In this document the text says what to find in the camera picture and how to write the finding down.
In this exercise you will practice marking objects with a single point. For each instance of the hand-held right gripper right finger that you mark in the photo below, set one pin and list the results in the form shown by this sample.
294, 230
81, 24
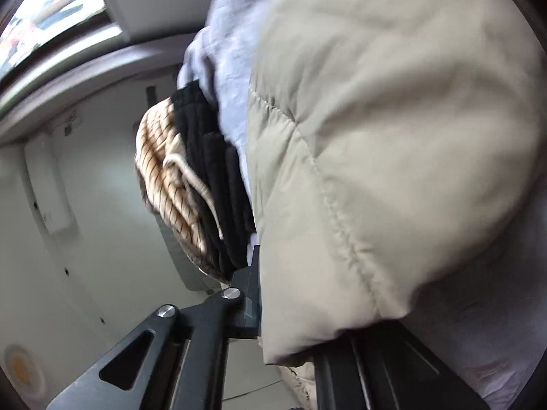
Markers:
384, 376

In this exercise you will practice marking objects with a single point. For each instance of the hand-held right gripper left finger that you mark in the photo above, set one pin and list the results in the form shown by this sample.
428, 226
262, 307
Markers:
250, 294

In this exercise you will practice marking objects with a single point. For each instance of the beige puffer jacket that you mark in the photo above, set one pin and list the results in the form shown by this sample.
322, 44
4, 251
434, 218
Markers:
384, 136

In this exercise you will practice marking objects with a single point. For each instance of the black ribbed garment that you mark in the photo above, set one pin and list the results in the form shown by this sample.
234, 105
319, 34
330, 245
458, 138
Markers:
222, 179

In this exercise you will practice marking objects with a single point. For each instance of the beige striped garment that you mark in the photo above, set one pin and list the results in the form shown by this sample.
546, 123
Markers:
166, 166

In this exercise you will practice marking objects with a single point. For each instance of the round white orange disc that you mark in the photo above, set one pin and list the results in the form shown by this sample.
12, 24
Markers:
22, 370

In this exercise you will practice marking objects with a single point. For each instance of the lavender embossed blanket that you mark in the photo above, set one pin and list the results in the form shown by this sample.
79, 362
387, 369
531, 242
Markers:
233, 42

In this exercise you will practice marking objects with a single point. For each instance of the window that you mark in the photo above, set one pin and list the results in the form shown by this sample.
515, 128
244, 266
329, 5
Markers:
47, 13

